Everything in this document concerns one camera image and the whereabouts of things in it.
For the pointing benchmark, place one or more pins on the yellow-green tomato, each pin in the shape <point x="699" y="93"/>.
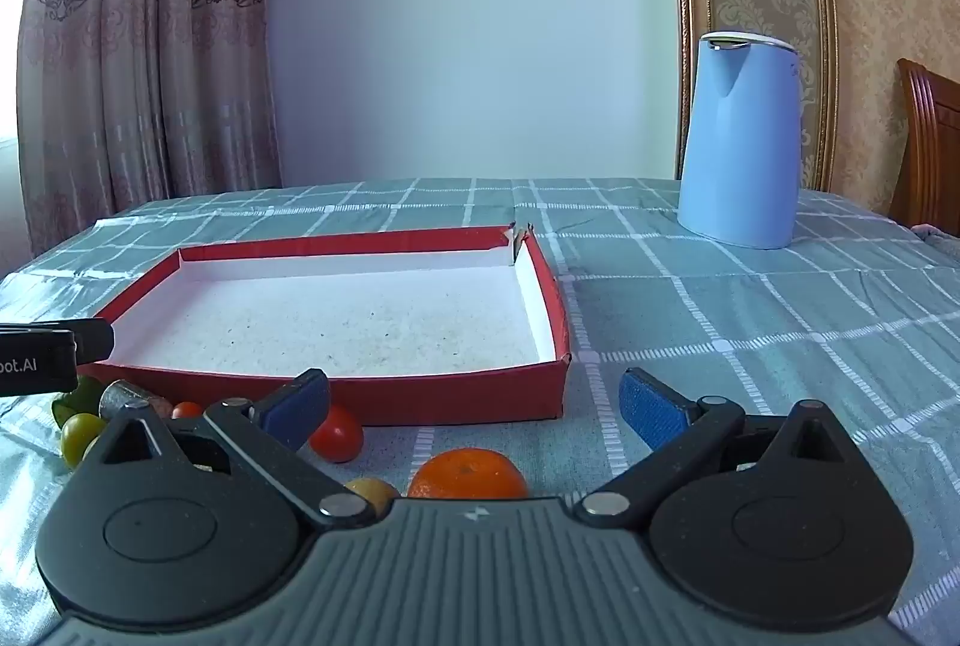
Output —
<point x="369" y="492"/>

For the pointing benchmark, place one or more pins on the gold ornate wall frame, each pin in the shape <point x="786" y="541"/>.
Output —
<point x="679" y="15"/>

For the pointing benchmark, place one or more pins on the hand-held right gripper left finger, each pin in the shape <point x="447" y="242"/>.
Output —
<point x="294" y="407"/>

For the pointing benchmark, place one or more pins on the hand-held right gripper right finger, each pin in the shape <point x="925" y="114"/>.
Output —
<point x="651" y="412"/>

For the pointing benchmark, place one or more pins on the blue electric kettle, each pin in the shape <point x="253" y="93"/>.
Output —
<point x="739" y="151"/>

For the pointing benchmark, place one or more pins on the dark eggplant piece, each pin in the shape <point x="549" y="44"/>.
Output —
<point x="131" y="394"/>

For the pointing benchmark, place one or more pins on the orange mandarin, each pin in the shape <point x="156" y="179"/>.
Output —
<point x="469" y="473"/>

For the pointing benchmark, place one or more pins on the patterned pink curtain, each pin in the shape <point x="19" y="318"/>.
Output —
<point x="150" y="53"/>

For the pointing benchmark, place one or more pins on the small red cherry tomato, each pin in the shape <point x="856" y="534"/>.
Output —
<point x="187" y="409"/>

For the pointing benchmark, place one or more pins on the green tomato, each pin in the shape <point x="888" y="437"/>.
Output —
<point x="79" y="437"/>

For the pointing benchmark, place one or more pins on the red cardboard box tray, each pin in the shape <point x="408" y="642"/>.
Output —
<point x="337" y="323"/>

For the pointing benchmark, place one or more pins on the wooden chair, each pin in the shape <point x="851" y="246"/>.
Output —
<point x="934" y="151"/>

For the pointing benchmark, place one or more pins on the green cucumber piece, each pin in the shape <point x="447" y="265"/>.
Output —
<point x="79" y="397"/>

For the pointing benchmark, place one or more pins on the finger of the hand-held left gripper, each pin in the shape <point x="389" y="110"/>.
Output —
<point x="94" y="340"/>

